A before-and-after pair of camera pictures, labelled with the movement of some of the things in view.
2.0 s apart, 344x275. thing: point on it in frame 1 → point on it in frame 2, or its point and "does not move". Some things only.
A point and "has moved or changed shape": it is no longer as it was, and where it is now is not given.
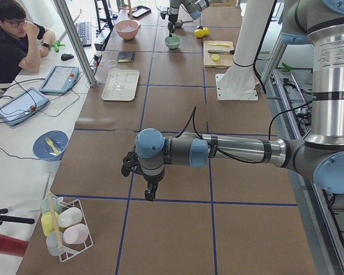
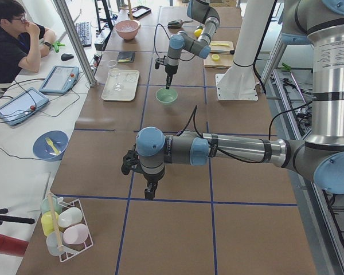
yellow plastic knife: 219,44 does not move
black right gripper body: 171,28 → 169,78
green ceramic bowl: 173,42 has moved or changed shape
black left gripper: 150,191 does not move
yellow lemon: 199,33 does not move
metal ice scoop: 179,23 does not move
